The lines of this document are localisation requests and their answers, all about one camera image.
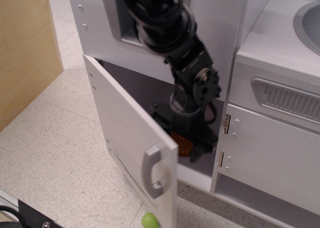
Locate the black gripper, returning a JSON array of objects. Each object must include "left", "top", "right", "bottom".
[{"left": 151, "top": 97, "right": 219, "bottom": 163}]

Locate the silver fridge door handle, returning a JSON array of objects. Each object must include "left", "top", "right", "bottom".
[{"left": 141, "top": 143, "right": 170, "bottom": 199}]

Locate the white low fridge door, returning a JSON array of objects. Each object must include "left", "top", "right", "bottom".
[{"left": 83, "top": 55, "right": 178, "bottom": 227}]

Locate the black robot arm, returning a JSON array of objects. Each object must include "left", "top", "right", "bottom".
[{"left": 123, "top": 0, "right": 221, "bottom": 163}]

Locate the white toy fridge cabinet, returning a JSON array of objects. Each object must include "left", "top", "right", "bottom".
[{"left": 70, "top": 0, "right": 243, "bottom": 192}]

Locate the orange toy object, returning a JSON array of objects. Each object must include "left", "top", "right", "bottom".
[{"left": 169, "top": 131, "right": 194, "bottom": 157}]

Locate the lower brass door hinge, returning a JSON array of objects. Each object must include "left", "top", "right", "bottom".
[{"left": 218, "top": 151, "right": 224, "bottom": 167}]

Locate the brass door hinge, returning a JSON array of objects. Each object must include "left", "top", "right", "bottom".
[
  {"left": 218, "top": 151, "right": 224, "bottom": 167},
  {"left": 223, "top": 114, "right": 231, "bottom": 134}
]

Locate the upper brass door hinge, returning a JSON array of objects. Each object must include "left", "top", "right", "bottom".
[{"left": 223, "top": 114, "right": 231, "bottom": 134}]

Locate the white toy kitchen counter unit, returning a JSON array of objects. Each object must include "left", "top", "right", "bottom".
[{"left": 211, "top": 0, "right": 320, "bottom": 227}]

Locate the green toy ball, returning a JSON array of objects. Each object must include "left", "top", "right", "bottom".
[{"left": 141, "top": 212, "right": 160, "bottom": 228}]

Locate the white oven cabinet door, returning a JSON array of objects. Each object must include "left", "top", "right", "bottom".
[{"left": 218, "top": 105, "right": 320, "bottom": 214}]

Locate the grey oven vent panel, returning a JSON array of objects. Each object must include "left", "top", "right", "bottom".
[{"left": 251, "top": 77, "right": 320, "bottom": 124}]

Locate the grey round sink basin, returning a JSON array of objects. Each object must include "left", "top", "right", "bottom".
[{"left": 293, "top": 0, "right": 320, "bottom": 55}]

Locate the light wooden board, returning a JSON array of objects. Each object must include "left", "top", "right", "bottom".
[{"left": 0, "top": 0, "right": 63, "bottom": 130}]

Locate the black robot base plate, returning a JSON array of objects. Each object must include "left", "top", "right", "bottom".
[{"left": 0, "top": 199, "right": 66, "bottom": 228}]

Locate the black braided cable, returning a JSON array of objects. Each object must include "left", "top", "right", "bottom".
[{"left": 0, "top": 205, "right": 30, "bottom": 228}]

